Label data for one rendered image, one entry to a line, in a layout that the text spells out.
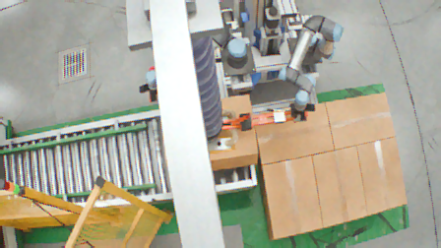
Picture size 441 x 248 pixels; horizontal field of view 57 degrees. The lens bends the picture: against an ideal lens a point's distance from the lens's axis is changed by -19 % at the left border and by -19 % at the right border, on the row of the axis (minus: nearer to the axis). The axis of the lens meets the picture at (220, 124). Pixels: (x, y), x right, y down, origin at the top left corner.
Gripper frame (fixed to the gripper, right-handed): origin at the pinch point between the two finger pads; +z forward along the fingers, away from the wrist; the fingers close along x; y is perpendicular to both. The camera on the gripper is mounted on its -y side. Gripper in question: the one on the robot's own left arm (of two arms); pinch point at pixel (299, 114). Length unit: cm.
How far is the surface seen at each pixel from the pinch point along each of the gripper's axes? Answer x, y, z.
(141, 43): 18, 71, -166
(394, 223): 87, -102, 122
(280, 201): 46, 14, 67
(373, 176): 42, -67, 67
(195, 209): 71, 59, -183
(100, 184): 46, 109, -89
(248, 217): 50, 38, 121
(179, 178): 64, 61, -183
